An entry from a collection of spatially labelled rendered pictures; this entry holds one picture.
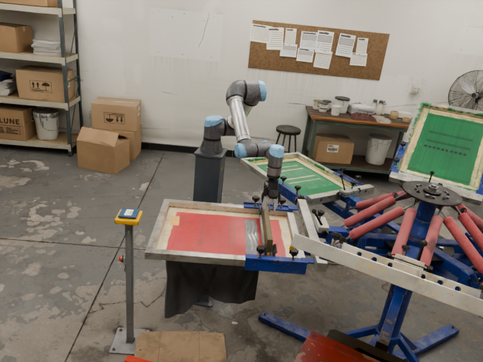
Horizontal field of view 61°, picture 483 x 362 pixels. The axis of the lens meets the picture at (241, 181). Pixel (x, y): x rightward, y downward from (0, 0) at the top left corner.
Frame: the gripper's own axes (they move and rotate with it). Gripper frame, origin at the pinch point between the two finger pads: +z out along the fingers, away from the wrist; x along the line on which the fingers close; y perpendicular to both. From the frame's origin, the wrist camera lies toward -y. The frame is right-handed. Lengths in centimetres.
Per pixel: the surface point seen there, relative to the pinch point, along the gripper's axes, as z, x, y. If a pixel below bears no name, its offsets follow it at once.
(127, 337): 107, 79, 12
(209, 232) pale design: 16.7, 30.9, 0.4
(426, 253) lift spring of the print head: -2, -70, -37
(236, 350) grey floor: 112, 7, 11
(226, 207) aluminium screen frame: 13.5, 21.6, 25.8
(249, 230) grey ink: 15.9, 9.0, 3.6
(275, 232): 16.7, -6.4, 5.3
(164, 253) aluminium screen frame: 13, 51, -28
